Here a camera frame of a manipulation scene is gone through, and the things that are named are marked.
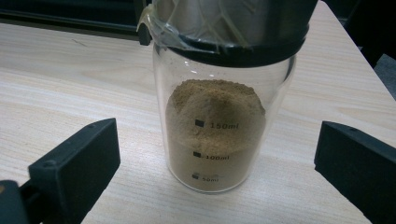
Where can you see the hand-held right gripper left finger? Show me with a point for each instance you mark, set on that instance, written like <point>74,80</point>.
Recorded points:
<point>77,161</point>

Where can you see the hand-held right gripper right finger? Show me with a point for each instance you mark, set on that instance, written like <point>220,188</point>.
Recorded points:
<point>358,168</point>

